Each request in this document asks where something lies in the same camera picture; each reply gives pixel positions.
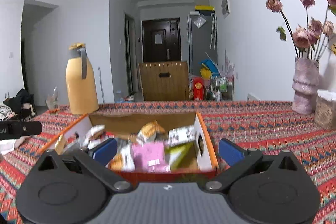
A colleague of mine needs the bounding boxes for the yellow thermos jug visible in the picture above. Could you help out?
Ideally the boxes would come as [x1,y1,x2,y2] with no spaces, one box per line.
[66,43,99,115]

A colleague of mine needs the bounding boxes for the white crumpled cloth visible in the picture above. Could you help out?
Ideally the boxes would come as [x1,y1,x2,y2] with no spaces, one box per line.
[0,136,27,155]

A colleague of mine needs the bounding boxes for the patterned red tablecloth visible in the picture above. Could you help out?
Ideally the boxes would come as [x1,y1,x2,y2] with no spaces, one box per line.
[1,101,335,223]

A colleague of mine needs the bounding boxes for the woven tissue box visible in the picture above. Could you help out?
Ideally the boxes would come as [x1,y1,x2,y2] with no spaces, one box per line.
[315,90,336,130]

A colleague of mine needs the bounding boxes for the black entrance door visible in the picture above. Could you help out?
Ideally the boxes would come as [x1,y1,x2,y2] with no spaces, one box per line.
[142,18,182,63]

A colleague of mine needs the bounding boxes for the orange white cracker packet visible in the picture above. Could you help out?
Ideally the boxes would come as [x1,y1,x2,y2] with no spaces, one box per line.
[136,120,169,145]

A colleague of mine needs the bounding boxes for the glass cup with straw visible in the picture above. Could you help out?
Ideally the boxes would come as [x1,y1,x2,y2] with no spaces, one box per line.
[46,87,59,110]

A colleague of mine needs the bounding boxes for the green snack packet in box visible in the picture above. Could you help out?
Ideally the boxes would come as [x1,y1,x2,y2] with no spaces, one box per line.
[165,142,197,171]

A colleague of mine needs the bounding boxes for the yellow box on refrigerator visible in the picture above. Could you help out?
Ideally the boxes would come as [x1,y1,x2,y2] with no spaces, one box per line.
[195,5,215,11]

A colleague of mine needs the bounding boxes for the brown cardboard box with handle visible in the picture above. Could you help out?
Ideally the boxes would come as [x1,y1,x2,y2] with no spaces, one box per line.
[139,61,189,101]

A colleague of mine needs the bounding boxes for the white snack packet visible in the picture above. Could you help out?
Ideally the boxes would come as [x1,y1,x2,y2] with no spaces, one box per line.
[167,125,196,147]

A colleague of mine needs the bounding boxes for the red orange cardboard snack box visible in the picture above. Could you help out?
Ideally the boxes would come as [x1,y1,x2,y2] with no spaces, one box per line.
[38,112,219,185]

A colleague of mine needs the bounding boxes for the pink textured vase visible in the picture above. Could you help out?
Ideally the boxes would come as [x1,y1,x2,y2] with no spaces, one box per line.
[292,57,319,115]

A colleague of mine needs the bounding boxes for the pink snack packet in box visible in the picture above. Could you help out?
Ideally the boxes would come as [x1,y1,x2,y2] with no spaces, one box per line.
[132,141,170,173]

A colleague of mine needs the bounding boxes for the grey refrigerator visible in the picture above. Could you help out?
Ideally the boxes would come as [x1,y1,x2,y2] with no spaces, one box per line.
[188,14,218,76]

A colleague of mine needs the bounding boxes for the wall electrical panel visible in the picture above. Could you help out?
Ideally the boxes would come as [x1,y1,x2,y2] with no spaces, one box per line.
[221,0,231,18]

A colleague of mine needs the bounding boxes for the wire storage cart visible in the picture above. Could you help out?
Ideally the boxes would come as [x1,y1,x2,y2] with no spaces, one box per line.
[210,76,234,102]

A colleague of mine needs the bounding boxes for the dried pink roses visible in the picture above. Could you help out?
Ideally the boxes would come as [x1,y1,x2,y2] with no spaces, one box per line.
[265,0,335,62]

